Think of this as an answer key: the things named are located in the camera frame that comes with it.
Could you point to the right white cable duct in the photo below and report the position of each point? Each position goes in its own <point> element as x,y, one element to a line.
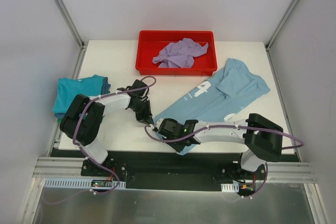
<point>230,188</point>

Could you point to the lavender t-shirt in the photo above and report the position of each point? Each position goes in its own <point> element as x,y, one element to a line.
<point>180,54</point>

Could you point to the dark blue folded t-shirt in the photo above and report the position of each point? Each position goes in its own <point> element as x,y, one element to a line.
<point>106,85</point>

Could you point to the right aluminium frame post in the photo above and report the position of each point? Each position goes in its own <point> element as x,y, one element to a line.
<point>283,21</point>

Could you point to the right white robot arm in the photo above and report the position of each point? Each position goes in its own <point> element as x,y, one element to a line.
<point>262,137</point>

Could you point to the left white cable duct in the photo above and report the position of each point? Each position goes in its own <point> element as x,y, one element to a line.
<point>75,183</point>

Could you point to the teal folded t-shirt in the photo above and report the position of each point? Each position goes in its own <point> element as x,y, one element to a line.
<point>71,90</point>

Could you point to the light blue t-shirt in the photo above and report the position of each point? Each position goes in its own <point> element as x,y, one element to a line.
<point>219,97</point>

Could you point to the white cable duct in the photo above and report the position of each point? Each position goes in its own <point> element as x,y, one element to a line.
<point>230,188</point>
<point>75,183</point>

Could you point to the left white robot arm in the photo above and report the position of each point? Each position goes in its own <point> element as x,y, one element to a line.
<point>82,121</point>

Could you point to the aluminium frame post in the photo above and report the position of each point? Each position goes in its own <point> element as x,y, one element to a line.
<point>283,21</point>
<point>69,22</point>

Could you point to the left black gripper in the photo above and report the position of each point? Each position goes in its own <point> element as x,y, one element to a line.
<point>144,113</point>

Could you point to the aluminium front rail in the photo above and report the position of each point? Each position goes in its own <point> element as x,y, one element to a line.
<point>282,172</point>

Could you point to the red plastic bin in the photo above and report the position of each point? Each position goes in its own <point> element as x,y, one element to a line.
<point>152,41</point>

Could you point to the left aluminium frame post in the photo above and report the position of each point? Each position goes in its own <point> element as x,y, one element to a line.
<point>69,22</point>

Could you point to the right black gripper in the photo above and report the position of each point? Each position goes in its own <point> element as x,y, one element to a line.
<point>160,128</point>

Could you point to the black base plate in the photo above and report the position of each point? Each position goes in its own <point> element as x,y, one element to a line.
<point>170,171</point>

